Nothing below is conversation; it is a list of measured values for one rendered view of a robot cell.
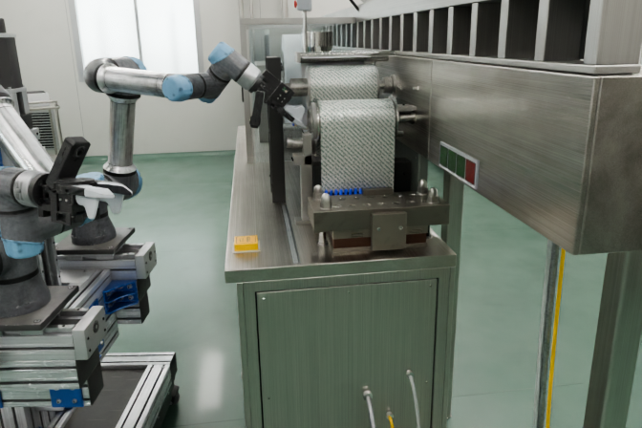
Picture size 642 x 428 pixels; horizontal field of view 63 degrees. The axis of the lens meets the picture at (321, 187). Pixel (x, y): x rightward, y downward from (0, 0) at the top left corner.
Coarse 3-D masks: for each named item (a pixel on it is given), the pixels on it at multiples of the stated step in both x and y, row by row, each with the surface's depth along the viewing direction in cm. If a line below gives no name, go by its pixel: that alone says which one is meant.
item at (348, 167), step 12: (324, 156) 165; (336, 156) 166; (348, 156) 166; (360, 156) 167; (372, 156) 167; (384, 156) 168; (324, 168) 166; (336, 168) 167; (348, 168) 167; (360, 168) 168; (372, 168) 168; (384, 168) 169; (324, 180) 167; (336, 180) 168; (348, 180) 168; (360, 180) 169; (372, 180) 169; (384, 180) 170; (324, 192) 168
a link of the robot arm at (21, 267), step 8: (0, 232) 134; (0, 240) 133; (0, 248) 132; (0, 256) 132; (8, 256) 133; (0, 264) 132; (8, 264) 134; (16, 264) 136; (24, 264) 138; (32, 264) 140; (0, 272) 133; (8, 272) 136; (16, 272) 137; (24, 272) 138
